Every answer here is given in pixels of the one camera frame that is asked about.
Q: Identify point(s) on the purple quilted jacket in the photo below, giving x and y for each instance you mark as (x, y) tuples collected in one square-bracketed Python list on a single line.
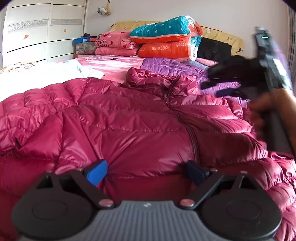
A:
[(172, 67)]

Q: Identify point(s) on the white wardrobe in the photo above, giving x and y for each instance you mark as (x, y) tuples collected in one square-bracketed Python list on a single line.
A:
[(41, 31)]

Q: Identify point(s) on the yellow headboard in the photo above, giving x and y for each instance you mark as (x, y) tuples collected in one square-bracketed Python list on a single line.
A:
[(236, 43)]

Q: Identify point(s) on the blue box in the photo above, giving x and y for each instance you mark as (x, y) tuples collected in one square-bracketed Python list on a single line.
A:
[(81, 40)]

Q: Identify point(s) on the person's right hand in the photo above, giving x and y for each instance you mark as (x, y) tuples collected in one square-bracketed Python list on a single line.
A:
[(280, 100)]

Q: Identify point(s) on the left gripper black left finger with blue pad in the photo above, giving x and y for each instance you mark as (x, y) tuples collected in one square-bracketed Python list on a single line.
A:
[(89, 178)]

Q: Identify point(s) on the floral pillow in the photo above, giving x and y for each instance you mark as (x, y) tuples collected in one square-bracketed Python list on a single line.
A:
[(16, 67)]

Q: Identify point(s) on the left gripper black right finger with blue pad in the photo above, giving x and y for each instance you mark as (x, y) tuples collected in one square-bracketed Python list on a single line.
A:
[(205, 181)]

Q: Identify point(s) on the magenta quilted down jacket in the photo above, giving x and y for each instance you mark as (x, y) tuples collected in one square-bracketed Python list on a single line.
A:
[(146, 129)]

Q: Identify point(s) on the pink heart pillow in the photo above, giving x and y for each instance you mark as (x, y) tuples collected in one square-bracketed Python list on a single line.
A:
[(116, 43)]

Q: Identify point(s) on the pink folded blanket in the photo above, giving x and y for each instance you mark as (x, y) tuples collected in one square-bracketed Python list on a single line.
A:
[(206, 62)]

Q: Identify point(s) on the teal polka dot quilt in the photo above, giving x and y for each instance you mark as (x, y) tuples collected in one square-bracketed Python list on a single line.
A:
[(176, 28)]

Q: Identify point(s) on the orange folded quilt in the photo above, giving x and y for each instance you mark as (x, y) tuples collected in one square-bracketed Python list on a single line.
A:
[(183, 50)]

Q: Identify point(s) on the light blue down jacket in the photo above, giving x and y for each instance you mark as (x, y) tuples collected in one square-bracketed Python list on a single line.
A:
[(42, 75)]

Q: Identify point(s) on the black folded garment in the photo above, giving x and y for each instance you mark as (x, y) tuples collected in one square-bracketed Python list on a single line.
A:
[(214, 50)]

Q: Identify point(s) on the pink fleece bed cover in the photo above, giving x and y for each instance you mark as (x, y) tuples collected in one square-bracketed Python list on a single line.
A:
[(114, 68)]

